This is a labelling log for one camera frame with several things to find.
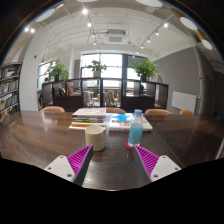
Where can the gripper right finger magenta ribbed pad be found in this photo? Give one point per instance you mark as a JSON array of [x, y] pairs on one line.
[[153, 166]]

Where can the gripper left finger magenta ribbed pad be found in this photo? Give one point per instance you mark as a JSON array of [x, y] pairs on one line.
[[73, 167]]

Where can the clear water bottle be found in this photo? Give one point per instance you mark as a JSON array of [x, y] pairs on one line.
[[136, 129]]

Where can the cream ceramic cup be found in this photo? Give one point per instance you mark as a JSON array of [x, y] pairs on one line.
[[95, 135]]

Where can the red round coaster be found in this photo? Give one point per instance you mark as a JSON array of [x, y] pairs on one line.
[[130, 148]]

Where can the stack of books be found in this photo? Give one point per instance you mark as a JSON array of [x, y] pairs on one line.
[[85, 117]]

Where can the orange chair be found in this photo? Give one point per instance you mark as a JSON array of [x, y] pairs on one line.
[[158, 112], [115, 110], [53, 109], [186, 112]]

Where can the orange chair back far right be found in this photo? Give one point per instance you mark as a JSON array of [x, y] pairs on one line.
[[186, 112]]

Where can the orange chair back far left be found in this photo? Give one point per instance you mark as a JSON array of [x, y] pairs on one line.
[[53, 109]]

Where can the orange chair back middle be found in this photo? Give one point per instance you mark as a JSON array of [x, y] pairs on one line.
[[115, 110]]

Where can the white radiator panel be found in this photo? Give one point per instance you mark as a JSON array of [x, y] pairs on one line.
[[184, 101]]

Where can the dark low shelf divider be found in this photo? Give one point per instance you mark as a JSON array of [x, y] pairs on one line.
[[127, 94]]

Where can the left potted green plant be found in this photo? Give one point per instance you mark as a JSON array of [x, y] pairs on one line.
[[57, 71]]

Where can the potted green plant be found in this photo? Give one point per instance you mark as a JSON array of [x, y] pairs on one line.
[[145, 69], [97, 67], [57, 71]]

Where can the right potted green plant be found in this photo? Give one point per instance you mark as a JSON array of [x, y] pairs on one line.
[[145, 69]]

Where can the middle potted green plant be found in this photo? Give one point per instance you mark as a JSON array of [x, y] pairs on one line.
[[97, 67]]

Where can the tall bookshelf at left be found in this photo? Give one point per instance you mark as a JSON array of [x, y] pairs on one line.
[[9, 87]]

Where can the ceiling air conditioner unit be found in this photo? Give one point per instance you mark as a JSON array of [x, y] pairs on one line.
[[115, 36]]

